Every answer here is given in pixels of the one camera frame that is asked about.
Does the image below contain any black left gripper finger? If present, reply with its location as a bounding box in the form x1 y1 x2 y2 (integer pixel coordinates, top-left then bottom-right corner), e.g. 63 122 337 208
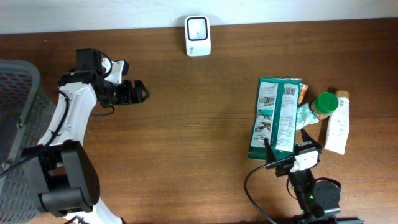
134 80 149 93
134 93 150 104

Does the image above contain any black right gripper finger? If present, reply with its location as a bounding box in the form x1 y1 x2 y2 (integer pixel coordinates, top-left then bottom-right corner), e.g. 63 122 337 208
264 138 276 169
300 129 322 151

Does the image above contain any teal snack packet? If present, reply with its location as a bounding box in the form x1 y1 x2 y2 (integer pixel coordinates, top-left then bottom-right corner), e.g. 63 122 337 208
296 103 319 131

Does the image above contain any white tube with gold cap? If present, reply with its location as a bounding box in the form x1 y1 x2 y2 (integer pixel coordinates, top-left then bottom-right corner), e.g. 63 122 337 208
324 90 350 155

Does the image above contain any green lidded jar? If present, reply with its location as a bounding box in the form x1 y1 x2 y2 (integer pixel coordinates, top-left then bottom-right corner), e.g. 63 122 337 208
310 92 339 120

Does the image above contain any green 3M wipes pack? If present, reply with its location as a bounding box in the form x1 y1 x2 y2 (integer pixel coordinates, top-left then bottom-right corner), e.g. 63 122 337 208
248 78 302 161

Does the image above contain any orange snack packet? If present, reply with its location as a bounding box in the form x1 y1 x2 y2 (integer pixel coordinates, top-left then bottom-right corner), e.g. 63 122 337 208
298 83 308 104

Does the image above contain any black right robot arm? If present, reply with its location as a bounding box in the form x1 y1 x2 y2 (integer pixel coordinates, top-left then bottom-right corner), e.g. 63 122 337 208
265 129 364 224

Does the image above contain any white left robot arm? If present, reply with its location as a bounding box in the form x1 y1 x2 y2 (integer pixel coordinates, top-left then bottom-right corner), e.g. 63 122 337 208
22 48 150 223

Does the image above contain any white barcode scanner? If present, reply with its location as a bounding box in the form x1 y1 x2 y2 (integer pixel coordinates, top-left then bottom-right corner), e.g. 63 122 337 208
184 15 211 57

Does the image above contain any grey plastic basket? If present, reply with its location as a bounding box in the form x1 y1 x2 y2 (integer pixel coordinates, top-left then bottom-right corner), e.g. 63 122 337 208
1 60 55 223

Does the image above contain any black right camera cable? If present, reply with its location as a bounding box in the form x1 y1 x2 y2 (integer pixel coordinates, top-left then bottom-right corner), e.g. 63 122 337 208
243 157 296 224

